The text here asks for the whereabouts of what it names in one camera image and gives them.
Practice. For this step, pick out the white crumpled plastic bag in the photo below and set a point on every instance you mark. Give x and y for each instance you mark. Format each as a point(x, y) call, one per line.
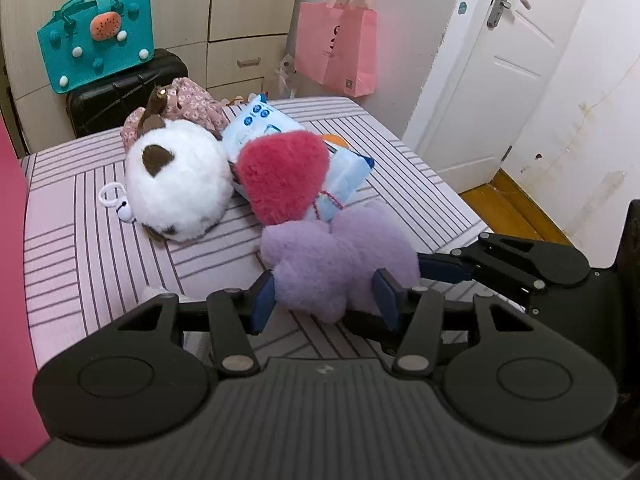
point(287, 72)

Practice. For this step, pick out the black hard suitcase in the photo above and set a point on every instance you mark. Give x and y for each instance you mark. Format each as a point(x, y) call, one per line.
point(110, 102)

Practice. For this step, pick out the red strawberry plush toy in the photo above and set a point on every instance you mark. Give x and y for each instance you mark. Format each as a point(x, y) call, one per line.
point(282, 175)

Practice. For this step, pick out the round blue wall sticker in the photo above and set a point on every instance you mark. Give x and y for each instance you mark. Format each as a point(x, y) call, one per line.
point(462, 8)

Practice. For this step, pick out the purple plush toy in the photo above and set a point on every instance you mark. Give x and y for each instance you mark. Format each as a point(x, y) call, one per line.
point(325, 255)

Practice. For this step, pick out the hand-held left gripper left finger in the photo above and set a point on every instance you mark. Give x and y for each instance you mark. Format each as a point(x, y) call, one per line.
point(263, 301)

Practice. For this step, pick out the small white bell charm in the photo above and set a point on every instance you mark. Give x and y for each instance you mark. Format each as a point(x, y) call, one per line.
point(122, 210)

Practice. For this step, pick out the teal felt tote bag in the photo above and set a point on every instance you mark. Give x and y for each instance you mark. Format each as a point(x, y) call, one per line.
point(90, 45)

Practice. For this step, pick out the striped pink bed sheet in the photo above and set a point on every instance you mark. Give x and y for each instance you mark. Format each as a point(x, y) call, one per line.
point(90, 260)

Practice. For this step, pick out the pink paper shopping bag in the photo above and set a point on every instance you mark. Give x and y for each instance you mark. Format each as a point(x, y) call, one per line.
point(335, 45)

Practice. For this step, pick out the blue white soft packet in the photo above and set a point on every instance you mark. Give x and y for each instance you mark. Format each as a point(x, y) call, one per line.
point(260, 122)

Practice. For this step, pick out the pink cardboard box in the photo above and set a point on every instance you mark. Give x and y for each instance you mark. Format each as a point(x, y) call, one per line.
point(15, 270)

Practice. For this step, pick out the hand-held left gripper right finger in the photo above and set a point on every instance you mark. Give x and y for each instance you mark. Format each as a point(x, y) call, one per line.
point(386, 296)

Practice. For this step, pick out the beige wardrobe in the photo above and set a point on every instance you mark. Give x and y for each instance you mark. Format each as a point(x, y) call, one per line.
point(240, 5)

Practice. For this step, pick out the white door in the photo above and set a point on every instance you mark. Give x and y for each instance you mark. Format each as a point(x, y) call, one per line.
point(500, 85)

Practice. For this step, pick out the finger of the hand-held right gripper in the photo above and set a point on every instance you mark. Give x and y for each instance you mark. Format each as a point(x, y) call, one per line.
point(445, 266)
point(367, 329)

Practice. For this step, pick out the white round cat plush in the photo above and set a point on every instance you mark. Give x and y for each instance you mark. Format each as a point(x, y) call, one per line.
point(180, 185)

